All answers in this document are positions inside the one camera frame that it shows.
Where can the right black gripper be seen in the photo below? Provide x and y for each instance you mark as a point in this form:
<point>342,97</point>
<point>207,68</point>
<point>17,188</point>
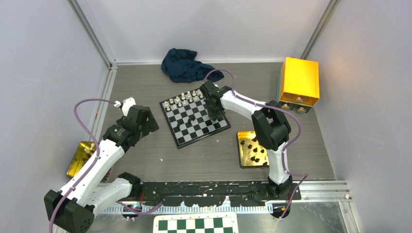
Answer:
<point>213,116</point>

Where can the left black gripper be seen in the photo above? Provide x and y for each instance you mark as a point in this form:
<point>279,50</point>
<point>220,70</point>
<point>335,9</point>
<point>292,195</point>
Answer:
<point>150,125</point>

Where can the black white chess board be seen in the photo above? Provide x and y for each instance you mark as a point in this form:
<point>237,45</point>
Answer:
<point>188,119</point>

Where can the orange drawer box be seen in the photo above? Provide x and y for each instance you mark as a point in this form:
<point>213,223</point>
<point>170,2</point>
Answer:
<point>298,87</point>

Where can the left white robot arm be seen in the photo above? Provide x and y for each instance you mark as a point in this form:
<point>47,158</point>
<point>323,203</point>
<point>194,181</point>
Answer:
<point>74,207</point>

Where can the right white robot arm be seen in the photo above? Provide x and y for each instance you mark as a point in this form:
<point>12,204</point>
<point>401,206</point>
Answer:
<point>270,125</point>

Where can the gold tin with white pieces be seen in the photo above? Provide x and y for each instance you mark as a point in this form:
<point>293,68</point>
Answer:
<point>82,154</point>

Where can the gold tin with black pieces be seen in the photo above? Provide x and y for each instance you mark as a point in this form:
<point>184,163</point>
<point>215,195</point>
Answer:
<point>251,153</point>

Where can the green white checker board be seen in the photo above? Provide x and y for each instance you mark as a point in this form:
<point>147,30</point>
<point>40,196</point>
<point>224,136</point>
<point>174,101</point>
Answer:
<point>217,222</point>

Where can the dark blue cloth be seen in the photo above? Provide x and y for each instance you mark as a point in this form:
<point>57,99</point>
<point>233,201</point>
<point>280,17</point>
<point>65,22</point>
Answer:
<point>181,67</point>

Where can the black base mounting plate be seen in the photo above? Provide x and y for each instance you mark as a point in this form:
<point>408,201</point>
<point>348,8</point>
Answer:
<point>206,194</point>

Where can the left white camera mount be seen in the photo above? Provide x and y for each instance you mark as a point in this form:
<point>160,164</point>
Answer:
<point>125,105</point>

